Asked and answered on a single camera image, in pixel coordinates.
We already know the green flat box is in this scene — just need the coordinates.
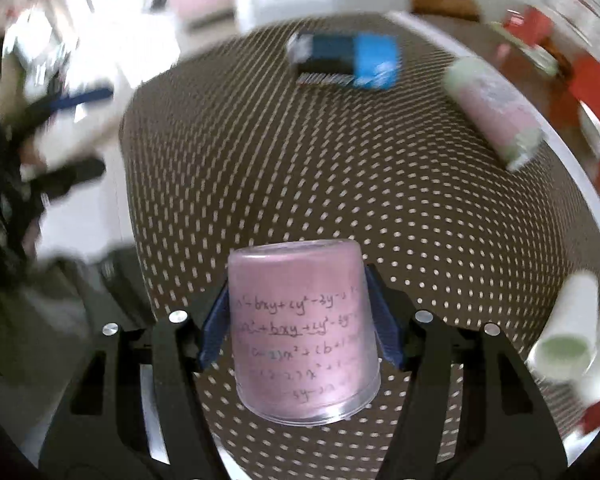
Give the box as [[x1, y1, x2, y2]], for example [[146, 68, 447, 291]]
[[489, 22, 559, 77]]

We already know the brown wooden chair left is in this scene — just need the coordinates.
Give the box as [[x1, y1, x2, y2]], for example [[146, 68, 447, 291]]
[[411, 0, 481, 22]]

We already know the blue black can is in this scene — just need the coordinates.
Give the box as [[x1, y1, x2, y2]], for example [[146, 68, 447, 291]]
[[286, 30, 401, 90]]

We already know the pink plastic cup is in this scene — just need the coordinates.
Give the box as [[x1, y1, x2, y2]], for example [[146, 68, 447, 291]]
[[227, 240, 381, 427]]

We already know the pink green canister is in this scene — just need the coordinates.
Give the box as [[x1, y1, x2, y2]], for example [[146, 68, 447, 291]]
[[442, 56, 544, 172]]

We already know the white paper cup front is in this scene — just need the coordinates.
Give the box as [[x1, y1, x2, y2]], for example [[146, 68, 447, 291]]
[[528, 270, 598, 384]]

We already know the brown polka dot tablecloth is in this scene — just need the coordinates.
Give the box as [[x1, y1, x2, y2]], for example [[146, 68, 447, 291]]
[[119, 12, 600, 480]]

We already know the white ceramic bowl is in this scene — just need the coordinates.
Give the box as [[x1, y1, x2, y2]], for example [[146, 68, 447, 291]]
[[578, 101, 600, 160]]

